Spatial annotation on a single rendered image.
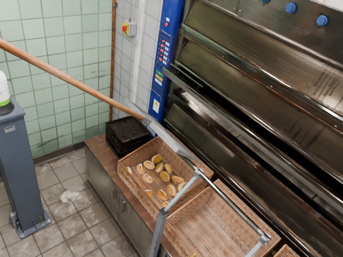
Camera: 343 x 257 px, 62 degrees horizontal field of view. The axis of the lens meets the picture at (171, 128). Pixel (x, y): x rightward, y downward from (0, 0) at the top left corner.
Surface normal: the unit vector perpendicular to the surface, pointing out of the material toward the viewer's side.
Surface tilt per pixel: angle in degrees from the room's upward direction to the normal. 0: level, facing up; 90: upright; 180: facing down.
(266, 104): 70
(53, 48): 90
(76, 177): 0
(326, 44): 90
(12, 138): 90
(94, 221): 0
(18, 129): 90
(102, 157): 0
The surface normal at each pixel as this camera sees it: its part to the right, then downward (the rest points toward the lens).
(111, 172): 0.16, -0.76
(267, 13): -0.77, 0.30
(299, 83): -0.67, 0.02
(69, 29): 0.62, 0.58
